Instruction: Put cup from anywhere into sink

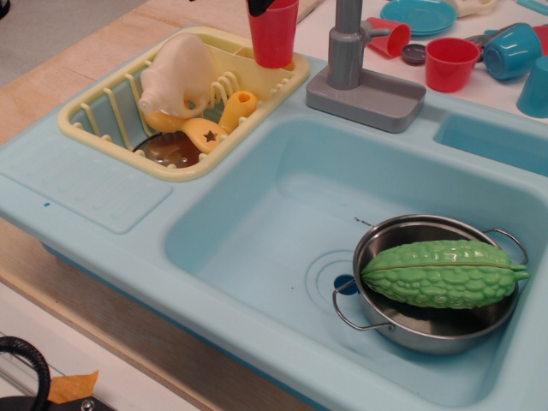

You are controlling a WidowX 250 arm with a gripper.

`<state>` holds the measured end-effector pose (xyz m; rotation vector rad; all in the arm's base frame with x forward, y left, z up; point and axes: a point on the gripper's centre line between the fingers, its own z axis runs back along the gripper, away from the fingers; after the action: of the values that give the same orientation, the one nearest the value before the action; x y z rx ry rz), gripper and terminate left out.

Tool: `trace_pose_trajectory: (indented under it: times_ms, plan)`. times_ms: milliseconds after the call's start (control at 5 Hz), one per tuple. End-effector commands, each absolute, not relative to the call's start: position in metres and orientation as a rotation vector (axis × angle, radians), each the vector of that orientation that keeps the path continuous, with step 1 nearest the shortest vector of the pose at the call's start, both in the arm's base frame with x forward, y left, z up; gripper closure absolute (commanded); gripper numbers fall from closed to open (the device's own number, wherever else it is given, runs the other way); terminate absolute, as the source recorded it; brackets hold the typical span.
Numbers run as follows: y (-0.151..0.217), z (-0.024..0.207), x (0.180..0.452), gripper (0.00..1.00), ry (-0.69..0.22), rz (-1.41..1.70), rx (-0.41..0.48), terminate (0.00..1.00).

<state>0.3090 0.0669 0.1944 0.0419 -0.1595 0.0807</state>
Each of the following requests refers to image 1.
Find orange tape piece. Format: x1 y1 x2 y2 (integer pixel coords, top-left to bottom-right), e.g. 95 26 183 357
47 370 99 404

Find pale yellow dish rack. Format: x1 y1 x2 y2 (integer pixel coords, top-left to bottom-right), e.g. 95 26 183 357
57 27 310 182

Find red upright cup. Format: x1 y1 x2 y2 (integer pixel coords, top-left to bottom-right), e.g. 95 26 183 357
426 38 481 92

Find red cup lying sideways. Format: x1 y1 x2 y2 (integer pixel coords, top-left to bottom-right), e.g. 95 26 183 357
366 17 411 58

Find teal cup lying sideways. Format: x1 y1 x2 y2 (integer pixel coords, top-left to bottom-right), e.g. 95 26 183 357
482 23 543 80

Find teal cup at edge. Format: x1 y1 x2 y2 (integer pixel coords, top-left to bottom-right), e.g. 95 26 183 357
516 56 547 118

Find steel pot with handles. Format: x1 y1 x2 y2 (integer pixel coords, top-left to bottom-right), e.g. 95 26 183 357
331 214 528 355

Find light blue toy sink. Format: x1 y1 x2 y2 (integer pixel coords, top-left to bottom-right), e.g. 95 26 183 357
0 25 548 411

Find glass pot lid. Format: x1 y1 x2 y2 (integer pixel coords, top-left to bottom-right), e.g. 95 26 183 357
133 131 201 168

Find cream toy item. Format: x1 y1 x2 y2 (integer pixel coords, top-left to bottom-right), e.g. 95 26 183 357
446 0 498 18

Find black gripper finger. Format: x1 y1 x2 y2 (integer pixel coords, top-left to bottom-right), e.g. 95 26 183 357
247 0 274 17

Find dark grey small lid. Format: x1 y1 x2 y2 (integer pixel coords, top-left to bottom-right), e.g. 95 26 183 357
402 44 426 66

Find black braided cable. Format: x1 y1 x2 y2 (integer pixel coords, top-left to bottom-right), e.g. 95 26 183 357
0 336 52 411

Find cream toy pitcher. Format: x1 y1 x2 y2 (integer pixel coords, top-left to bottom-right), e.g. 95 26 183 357
139 33 217 119

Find black device base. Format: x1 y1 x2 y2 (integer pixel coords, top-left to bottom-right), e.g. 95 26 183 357
1 396 113 411

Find grey toy faucet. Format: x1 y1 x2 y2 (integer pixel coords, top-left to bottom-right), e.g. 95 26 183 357
306 0 426 134

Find red plastic cup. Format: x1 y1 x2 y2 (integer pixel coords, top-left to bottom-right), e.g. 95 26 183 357
248 0 299 69

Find teal plates stack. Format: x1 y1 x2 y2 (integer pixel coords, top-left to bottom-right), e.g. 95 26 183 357
380 0 457 37

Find green toy bitter gourd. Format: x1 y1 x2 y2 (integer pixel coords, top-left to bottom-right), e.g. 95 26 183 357
360 240 530 309

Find yellow star spatula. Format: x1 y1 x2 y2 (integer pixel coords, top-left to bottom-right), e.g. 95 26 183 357
179 118 225 154

